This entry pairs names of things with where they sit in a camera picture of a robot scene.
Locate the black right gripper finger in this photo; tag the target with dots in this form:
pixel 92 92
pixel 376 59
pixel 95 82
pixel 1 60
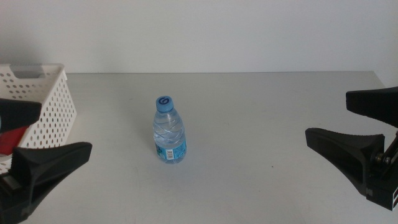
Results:
pixel 373 104
pixel 345 152

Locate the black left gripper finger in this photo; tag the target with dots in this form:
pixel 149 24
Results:
pixel 17 115
pixel 46 163

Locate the red cola can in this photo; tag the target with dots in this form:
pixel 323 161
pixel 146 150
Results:
pixel 11 140

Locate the clear water bottle blue cap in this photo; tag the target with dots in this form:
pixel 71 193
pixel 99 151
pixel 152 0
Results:
pixel 169 133

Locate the white perforated plastic basket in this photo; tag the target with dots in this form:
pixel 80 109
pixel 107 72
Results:
pixel 53 109

